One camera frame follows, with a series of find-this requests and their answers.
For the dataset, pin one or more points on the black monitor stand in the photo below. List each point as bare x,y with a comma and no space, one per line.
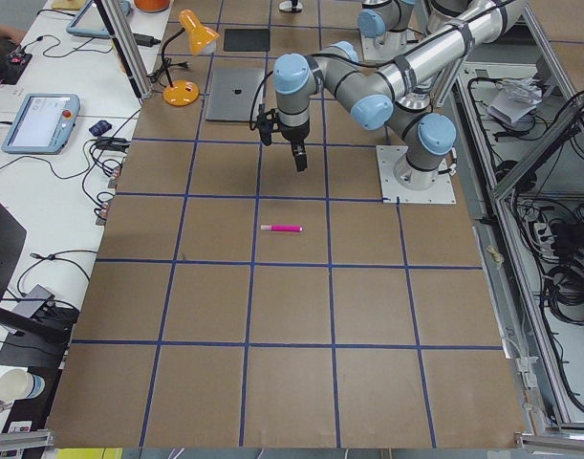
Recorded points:
38,325

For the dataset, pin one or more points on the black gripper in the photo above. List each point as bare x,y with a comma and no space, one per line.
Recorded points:
293,134

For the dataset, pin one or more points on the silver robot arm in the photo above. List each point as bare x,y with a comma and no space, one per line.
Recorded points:
383,27
370,99

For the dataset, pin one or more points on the white paper cup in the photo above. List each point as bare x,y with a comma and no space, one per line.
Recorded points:
18,384

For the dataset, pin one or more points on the orange desk lamp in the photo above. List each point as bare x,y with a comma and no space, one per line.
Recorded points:
201,41

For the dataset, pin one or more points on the silver laptop notebook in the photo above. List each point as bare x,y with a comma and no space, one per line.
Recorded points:
232,91

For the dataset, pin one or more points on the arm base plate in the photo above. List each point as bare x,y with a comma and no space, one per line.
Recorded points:
385,47
400,183

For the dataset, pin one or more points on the blue teach pendant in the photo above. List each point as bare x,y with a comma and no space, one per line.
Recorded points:
43,124
88,23

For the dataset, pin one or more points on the aluminium frame post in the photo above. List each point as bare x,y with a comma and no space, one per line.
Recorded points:
115,22

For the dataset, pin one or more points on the pink marker pen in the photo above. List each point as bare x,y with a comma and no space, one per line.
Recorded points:
282,228

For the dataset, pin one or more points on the black mousepad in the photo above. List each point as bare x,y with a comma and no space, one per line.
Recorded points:
246,40

